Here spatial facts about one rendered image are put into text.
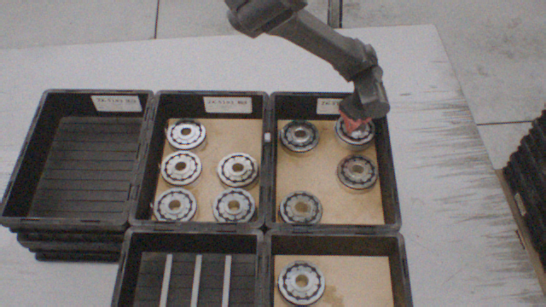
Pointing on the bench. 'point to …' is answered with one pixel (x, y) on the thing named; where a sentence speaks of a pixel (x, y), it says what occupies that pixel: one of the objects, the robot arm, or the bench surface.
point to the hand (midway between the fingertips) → (356, 124)
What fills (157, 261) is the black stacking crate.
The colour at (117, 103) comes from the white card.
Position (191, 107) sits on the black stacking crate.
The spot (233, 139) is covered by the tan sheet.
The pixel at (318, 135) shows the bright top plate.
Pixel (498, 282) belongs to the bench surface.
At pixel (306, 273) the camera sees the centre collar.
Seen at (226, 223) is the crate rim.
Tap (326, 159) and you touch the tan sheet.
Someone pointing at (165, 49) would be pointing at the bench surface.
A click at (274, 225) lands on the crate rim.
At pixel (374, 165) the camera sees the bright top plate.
